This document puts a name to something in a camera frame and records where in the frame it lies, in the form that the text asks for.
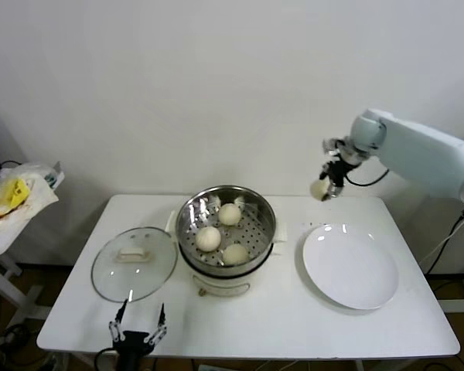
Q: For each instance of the white floor power strip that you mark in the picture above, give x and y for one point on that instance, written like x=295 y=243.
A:
x=8 y=337

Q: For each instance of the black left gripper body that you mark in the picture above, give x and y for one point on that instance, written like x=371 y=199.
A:
x=133 y=344

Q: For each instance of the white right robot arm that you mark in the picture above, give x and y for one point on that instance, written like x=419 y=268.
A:
x=429 y=154

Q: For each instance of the round glass pot lid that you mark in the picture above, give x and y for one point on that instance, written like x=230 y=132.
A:
x=139 y=239

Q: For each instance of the yellow packet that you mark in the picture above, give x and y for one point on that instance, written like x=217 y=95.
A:
x=14 y=191

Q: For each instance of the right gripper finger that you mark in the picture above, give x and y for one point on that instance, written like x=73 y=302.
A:
x=334 y=191
x=325 y=172

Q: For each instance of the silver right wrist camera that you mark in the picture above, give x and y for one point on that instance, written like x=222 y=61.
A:
x=331 y=147

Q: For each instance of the clear plastic food bag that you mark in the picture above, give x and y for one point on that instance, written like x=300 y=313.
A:
x=38 y=197

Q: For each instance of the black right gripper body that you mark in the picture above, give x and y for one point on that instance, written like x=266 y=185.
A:
x=338 y=174

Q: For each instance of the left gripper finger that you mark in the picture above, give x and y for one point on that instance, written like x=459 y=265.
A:
x=162 y=315
x=118 y=315

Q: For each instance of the white round plate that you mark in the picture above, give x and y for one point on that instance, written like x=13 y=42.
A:
x=348 y=266

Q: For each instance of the white side table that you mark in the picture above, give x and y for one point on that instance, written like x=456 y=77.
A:
x=0 y=241

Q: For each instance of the white electric cooking pot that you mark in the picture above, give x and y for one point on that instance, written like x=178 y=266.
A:
x=220 y=284

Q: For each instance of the white steamed baozi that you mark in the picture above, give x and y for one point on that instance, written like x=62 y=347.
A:
x=319 y=188
x=208 y=238
x=235 y=254
x=230 y=214

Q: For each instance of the white side desk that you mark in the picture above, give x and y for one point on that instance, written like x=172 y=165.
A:
x=454 y=305

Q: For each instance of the stainless steel steamer basket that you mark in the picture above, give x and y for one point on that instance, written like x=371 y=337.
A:
x=255 y=230

